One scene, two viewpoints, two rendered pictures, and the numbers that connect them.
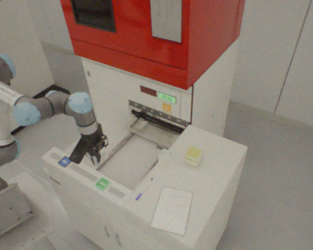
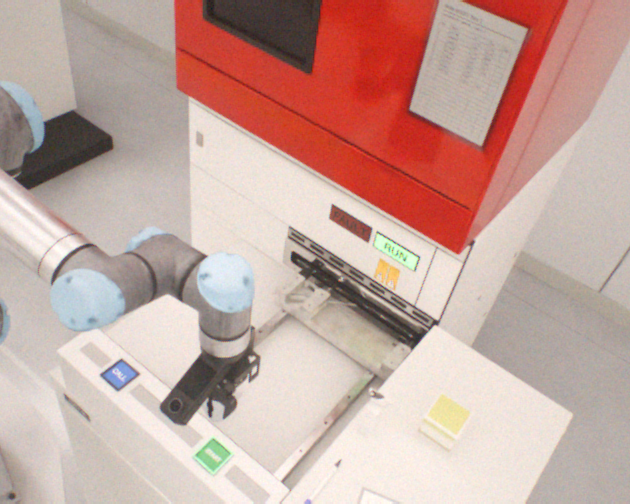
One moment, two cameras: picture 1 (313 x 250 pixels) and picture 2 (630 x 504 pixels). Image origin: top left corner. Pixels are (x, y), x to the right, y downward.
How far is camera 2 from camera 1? 0.29 m
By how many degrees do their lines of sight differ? 5
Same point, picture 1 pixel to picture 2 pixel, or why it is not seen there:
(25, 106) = (92, 285)
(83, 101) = (239, 286)
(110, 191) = (231, 480)
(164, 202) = not seen: outside the picture
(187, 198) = not seen: outside the picture
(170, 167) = (384, 438)
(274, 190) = (576, 485)
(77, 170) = (151, 404)
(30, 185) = (14, 416)
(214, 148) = (492, 402)
